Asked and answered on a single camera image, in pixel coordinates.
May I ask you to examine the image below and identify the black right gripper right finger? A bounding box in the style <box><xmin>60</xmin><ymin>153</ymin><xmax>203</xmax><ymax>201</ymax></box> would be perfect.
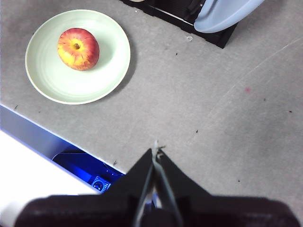
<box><xmin>156</xmin><ymin>151</ymin><xmax>213</xmax><ymax>202</ymax></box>

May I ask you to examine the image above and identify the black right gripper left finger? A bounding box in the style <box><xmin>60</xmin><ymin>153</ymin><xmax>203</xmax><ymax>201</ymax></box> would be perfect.
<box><xmin>104</xmin><ymin>148</ymin><xmax>154</xmax><ymax>200</ymax></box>

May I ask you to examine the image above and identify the green round plate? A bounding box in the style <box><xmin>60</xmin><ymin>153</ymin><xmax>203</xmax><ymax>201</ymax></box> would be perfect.
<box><xmin>25</xmin><ymin>9</ymin><xmax>131</xmax><ymax>105</ymax></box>

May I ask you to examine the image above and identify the red yellow apple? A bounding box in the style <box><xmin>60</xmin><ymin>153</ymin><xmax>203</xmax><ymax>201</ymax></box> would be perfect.
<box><xmin>57</xmin><ymin>27</ymin><xmax>100</xmax><ymax>71</ymax></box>

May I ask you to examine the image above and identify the black plate rack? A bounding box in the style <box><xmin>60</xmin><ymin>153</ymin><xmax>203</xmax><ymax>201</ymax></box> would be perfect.
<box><xmin>119</xmin><ymin>0</ymin><xmax>239</xmax><ymax>49</ymax></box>

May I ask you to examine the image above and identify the blue round plate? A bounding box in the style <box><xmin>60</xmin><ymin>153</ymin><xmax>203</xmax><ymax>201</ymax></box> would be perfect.
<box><xmin>194</xmin><ymin>0</ymin><xmax>265</xmax><ymax>34</ymax></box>

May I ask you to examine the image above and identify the dark box with dial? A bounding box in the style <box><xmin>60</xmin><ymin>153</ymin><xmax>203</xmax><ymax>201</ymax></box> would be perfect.
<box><xmin>52</xmin><ymin>146</ymin><xmax>126</xmax><ymax>194</ymax></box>

